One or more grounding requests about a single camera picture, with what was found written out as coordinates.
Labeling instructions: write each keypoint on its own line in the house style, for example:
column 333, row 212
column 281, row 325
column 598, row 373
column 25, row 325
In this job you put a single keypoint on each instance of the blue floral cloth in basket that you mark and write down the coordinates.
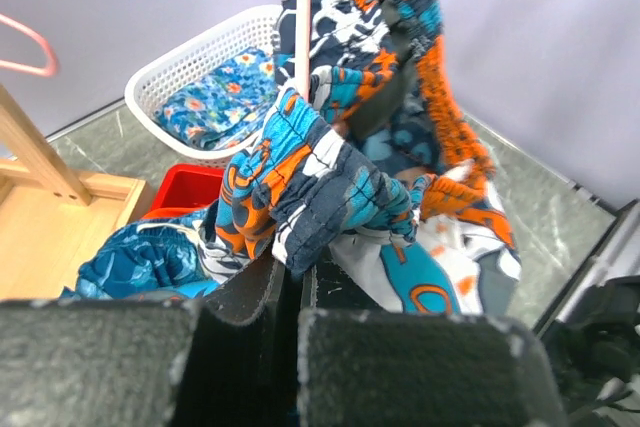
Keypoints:
column 224, row 107

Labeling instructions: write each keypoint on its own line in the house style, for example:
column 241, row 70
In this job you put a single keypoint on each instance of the blue floral shorts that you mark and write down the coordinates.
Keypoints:
column 164, row 256

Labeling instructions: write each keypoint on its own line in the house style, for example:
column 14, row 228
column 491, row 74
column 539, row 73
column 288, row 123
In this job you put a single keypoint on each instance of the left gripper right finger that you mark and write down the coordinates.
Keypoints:
column 359, row 365

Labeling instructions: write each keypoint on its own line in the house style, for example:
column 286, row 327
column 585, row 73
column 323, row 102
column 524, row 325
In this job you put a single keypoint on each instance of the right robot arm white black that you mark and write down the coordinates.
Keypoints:
column 592, row 342

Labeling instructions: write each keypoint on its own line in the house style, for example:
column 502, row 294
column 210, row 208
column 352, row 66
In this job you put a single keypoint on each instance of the wooden clothes rack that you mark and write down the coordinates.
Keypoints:
column 54, row 218

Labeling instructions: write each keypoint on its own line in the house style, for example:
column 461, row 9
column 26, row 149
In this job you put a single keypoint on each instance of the red plastic tray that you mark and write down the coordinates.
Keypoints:
column 185, row 188

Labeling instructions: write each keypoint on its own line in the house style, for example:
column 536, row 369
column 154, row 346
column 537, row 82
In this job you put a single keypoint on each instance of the white plastic basket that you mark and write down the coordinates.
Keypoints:
column 151, row 86

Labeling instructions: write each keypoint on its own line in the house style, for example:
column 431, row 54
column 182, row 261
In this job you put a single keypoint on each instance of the orange blue patterned shorts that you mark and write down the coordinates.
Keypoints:
column 379, row 167

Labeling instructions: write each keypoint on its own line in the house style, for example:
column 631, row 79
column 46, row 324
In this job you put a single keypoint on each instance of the pink wire hanger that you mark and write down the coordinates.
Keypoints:
column 302, row 47
column 25, row 51

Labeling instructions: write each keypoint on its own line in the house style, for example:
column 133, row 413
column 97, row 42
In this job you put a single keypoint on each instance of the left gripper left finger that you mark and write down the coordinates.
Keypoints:
column 200, row 362

